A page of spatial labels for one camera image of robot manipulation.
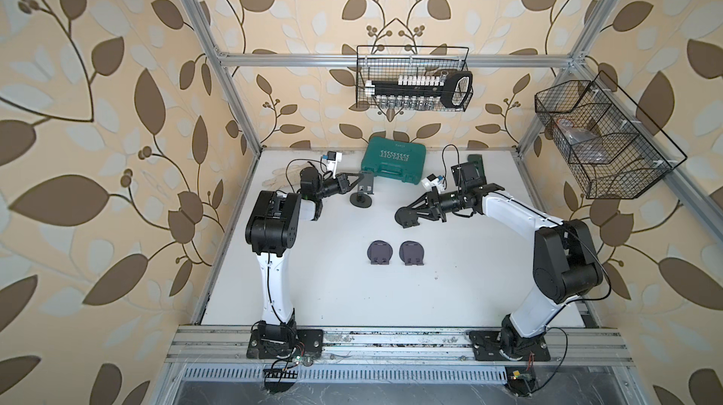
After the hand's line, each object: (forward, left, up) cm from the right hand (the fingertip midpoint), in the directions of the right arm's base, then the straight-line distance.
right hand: (409, 211), depth 83 cm
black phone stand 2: (-1, +1, -1) cm, 2 cm away
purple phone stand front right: (-6, -1, -16) cm, 17 cm away
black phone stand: (+14, +15, -12) cm, 23 cm away
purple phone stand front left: (-6, +9, -15) cm, 19 cm away
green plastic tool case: (+33, +5, -10) cm, 34 cm away
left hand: (+16, +16, -1) cm, 22 cm away
